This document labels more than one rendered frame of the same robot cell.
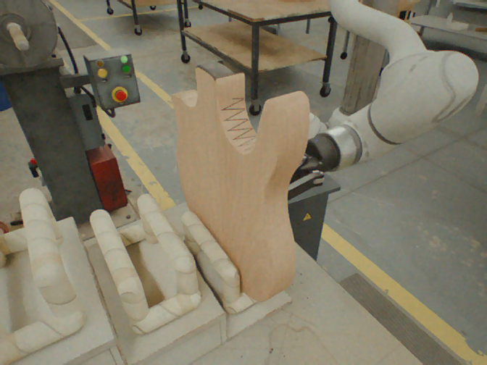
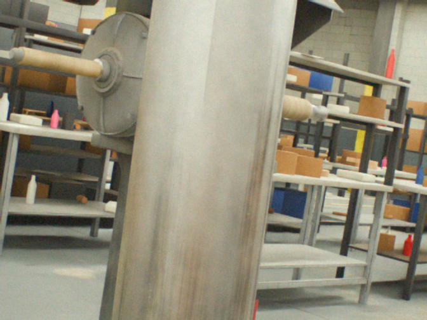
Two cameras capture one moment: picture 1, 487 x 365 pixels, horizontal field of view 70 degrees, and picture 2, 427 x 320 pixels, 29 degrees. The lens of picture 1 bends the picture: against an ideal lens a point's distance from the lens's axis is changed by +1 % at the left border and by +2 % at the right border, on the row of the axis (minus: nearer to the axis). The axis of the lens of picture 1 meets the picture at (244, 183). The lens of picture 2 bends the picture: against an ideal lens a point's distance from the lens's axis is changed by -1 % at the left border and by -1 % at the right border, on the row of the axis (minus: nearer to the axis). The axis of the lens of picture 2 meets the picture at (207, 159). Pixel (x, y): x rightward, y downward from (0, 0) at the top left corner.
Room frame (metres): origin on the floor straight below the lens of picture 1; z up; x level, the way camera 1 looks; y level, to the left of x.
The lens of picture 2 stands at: (1.01, -0.97, 1.20)
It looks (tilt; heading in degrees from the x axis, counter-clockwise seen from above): 3 degrees down; 77
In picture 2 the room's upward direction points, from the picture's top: 9 degrees clockwise
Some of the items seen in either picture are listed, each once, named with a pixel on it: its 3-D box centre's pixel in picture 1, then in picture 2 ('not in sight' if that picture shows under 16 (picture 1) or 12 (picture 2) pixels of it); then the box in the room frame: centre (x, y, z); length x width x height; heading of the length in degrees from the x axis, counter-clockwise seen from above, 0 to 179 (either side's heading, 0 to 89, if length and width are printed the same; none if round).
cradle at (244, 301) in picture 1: (253, 294); not in sight; (0.40, -0.02, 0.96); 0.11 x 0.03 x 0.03; 123
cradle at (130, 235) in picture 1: (130, 235); not in sight; (0.47, 0.22, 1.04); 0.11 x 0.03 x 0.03; 123
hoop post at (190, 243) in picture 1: (191, 235); not in sight; (0.53, 0.11, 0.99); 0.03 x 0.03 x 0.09
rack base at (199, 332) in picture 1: (153, 292); not in sight; (0.39, 0.17, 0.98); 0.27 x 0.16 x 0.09; 33
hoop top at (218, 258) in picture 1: (208, 244); not in sight; (0.45, 0.07, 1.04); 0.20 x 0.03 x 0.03; 32
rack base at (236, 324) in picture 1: (225, 270); not in sight; (0.47, 0.04, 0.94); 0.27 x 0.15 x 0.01; 33
